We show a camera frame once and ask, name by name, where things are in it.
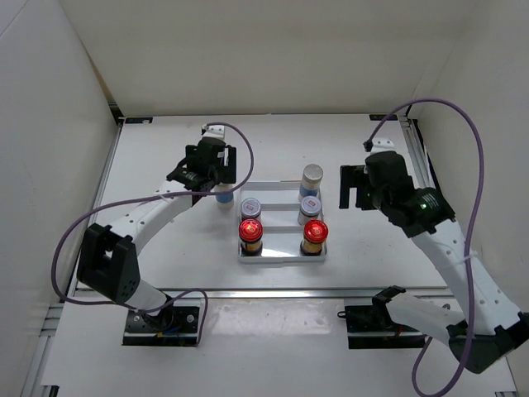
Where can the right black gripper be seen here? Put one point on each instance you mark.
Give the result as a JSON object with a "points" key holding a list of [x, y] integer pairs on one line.
{"points": [[353, 177]]}

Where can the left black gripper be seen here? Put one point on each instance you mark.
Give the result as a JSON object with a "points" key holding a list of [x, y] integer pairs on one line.
{"points": [[229, 169]]}

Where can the silver-lid shaker bottle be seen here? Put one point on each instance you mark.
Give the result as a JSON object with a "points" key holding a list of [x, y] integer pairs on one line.
{"points": [[224, 196], [310, 181]]}

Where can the white-lid small jar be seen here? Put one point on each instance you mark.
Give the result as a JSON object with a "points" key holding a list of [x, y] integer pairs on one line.
{"points": [[250, 208], [310, 208]]}

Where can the red-lid sauce jar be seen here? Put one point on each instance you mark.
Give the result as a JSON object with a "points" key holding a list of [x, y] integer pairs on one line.
{"points": [[250, 234], [315, 234]]}

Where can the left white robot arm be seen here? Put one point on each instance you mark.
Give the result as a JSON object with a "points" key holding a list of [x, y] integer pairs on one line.
{"points": [[108, 261]]}

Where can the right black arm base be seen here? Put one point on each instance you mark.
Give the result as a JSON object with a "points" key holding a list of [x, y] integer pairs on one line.
{"points": [[369, 327]]}

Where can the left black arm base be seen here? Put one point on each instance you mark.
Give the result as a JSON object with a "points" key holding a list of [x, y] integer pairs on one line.
{"points": [[180, 329]]}

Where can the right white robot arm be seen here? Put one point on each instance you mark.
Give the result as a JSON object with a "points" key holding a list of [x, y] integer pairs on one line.
{"points": [[489, 325]]}

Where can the white plastic organizer tray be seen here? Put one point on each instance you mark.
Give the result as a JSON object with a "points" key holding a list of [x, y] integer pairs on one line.
{"points": [[283, 235]]}

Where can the right black table label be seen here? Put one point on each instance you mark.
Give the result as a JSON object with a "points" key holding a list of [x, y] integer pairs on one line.
{"points": [[375, 117]]}

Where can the black table label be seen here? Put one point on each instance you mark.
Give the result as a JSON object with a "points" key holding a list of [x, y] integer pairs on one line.
{"points": [[138, 120], [375, 117]]}

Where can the left black table label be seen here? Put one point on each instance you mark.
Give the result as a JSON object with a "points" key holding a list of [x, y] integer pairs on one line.
{"points": [[138, 120]]}

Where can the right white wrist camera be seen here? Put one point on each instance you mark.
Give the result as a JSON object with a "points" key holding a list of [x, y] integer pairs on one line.
{"points": [[378, 145]]}

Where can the right aluminium rail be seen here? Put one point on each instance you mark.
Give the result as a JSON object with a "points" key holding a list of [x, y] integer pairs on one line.
{"points": [[421, 165]]}

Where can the aluminium rail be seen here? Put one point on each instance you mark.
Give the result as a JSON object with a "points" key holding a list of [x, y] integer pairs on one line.
{"points": [[421, 165], [331, 293], [64, 296]]}

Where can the front aluminium rail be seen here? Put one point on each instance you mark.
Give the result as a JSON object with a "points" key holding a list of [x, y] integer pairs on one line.
{"points": [[331, 293]]}

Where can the left aluminium rail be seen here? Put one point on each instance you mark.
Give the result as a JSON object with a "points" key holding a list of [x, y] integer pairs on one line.
{"points": [[64, 296]]}

